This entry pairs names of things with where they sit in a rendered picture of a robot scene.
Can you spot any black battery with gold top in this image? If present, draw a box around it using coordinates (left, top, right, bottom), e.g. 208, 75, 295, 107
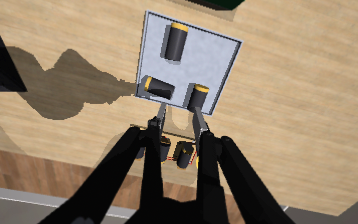
164, 22, 189, 62
144, 76, 175, 100
187, 84, 209, 113
135, 147, 145, 159
160, 142, 171, 164
176, 144, 194, 169

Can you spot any green open-top box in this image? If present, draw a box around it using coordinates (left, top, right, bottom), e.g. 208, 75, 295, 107
202, 0, 245, 11

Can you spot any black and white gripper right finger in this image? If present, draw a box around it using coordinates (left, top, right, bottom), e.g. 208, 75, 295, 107
192, 107, 296, 224

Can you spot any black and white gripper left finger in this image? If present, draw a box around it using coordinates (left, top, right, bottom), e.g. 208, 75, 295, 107
38, 103, 167, 224

